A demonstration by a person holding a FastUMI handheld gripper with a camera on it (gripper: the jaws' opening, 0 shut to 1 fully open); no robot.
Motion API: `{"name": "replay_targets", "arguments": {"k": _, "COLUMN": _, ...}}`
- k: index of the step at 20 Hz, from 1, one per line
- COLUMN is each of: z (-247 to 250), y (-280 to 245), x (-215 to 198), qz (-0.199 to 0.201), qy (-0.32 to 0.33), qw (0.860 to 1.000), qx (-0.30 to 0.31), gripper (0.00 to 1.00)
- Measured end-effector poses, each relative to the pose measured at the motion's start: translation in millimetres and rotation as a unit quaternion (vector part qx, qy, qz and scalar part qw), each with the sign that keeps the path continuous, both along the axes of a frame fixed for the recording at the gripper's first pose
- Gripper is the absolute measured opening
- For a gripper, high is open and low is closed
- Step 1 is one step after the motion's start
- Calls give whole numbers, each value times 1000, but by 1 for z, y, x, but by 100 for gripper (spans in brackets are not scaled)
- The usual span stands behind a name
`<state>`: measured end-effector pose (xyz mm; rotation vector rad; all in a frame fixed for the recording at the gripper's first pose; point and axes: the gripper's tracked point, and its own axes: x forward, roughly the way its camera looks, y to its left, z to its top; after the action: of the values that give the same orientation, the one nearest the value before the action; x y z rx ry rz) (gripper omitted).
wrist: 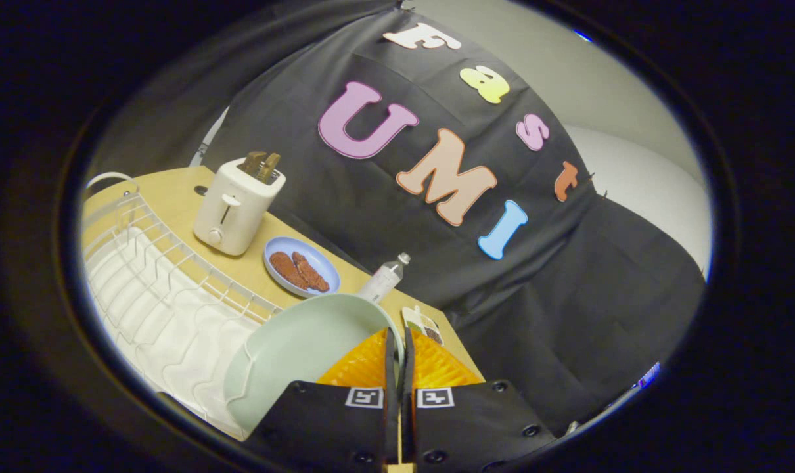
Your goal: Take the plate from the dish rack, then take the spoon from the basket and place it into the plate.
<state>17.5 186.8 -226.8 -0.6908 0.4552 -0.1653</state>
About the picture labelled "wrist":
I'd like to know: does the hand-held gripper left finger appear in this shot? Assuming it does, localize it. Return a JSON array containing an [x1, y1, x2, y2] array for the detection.
[[243, 327, 399, 466]]

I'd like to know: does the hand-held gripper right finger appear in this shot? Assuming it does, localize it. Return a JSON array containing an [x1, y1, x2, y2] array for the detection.
[[401, 327, 557, 471]]

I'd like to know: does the pale green plate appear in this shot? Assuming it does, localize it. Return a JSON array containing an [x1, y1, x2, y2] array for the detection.
[[223, 293, 406, 434]]

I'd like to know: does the white wire dish rack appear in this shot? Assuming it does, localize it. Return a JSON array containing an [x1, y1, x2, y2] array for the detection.
[[82, 172, 284, 439]]

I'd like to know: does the small blue plate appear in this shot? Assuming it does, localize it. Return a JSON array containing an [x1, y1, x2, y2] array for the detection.
[[263, 236, 341, 299]]

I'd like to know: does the small printed packet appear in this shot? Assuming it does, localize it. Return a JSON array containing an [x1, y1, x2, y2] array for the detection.
[[401, 306, 445, 346]]

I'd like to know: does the clear plastic bottle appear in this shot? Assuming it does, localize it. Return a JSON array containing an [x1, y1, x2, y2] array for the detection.
[[356, 252, 411, 305]]

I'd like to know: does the brown meat slice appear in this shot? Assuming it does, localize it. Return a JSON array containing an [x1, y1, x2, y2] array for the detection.
[[269, 252, 309, 290], [292, 252, 330, 293]]

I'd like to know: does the black backdrop cloth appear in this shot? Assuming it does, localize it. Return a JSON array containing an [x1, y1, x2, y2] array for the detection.
[[200, 8, 707, 438]]

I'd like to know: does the white toaster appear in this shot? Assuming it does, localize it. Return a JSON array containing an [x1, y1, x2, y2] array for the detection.
[[193, 158, 286, 257]]

